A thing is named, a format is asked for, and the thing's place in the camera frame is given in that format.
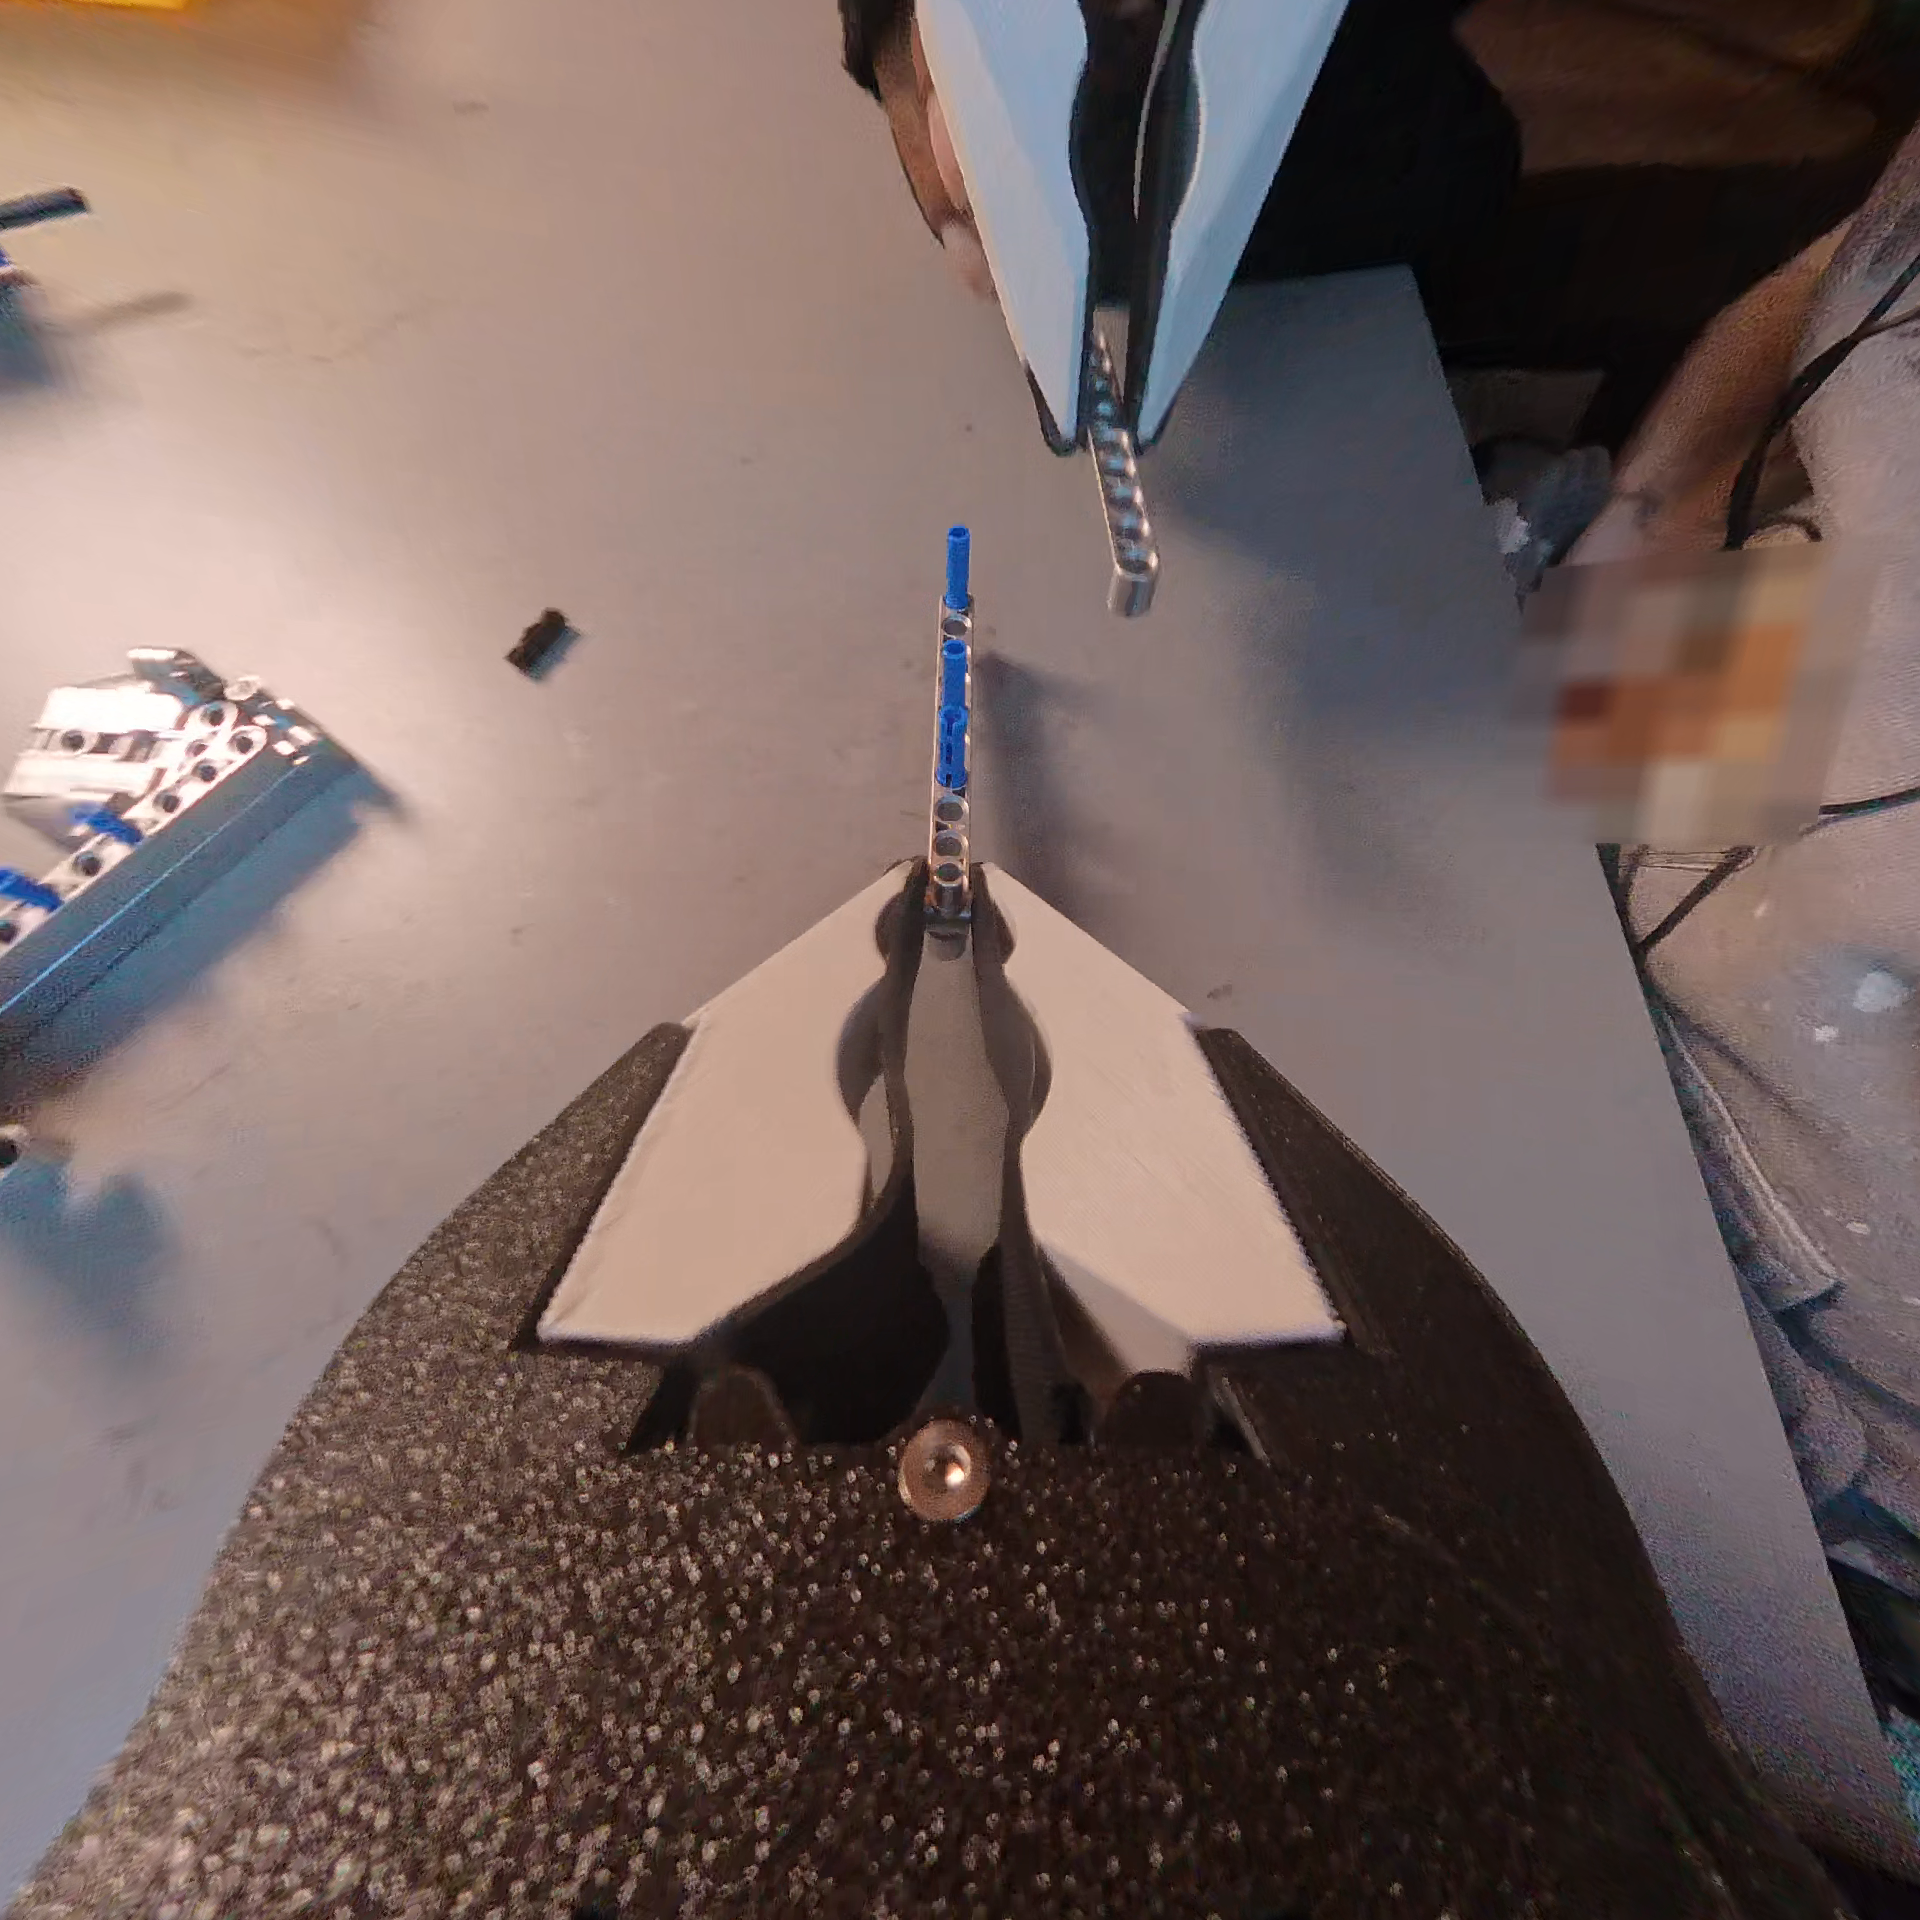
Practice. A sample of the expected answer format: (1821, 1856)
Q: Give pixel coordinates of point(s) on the grey holed beam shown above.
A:
(952, 751)

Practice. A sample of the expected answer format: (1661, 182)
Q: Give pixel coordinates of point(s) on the grey desk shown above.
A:
(599, 300)

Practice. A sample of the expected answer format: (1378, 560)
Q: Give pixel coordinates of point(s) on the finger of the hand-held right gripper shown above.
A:
(1244, 122)
(1006, 151)

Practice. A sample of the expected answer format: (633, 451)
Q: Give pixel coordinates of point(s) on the person's right hand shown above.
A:
(938, 166)

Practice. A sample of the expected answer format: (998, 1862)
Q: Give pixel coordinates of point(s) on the long grey beam panel assembly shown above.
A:
(195, 853)

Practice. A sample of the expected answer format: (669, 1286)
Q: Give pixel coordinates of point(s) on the small black toy pin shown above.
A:
(541, 642)

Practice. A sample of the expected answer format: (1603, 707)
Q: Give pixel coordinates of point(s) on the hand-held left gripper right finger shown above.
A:
(1169, 1184)

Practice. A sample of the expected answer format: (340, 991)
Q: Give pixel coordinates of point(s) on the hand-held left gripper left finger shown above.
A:
(721, 1169)

